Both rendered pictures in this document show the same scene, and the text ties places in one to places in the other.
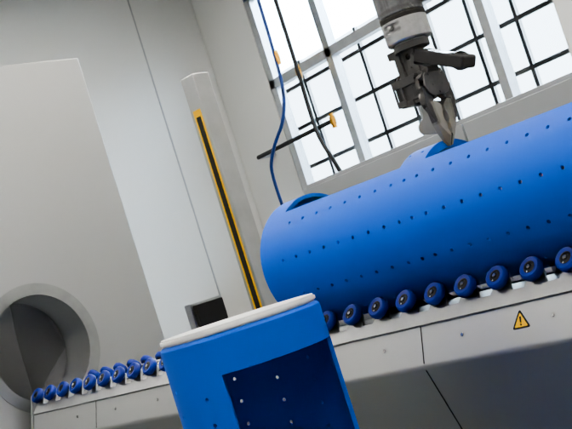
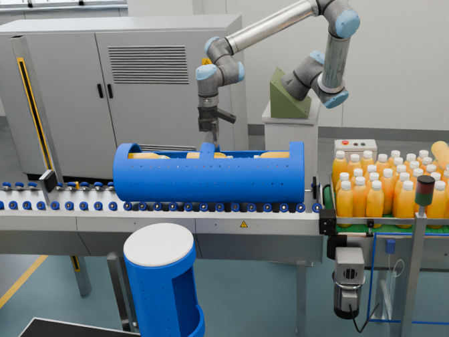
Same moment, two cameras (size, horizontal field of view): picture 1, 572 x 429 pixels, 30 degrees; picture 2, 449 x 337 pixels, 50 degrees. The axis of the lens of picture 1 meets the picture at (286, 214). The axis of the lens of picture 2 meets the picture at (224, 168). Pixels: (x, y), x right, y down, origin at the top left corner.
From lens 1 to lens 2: 1.44 m
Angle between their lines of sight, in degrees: 47
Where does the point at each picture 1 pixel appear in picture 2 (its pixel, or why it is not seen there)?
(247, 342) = (182, 265)
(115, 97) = not seen: outside the picture
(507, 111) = (122, 35)
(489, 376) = (223, 239)
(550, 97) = (146, 36)
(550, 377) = (248, 242)
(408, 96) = (205, 128)
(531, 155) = (269, 175)
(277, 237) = (125, 172)
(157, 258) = not seen: outside the picture
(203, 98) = (25, 52)
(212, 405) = (164, 289)
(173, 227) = not seen: outside the picture
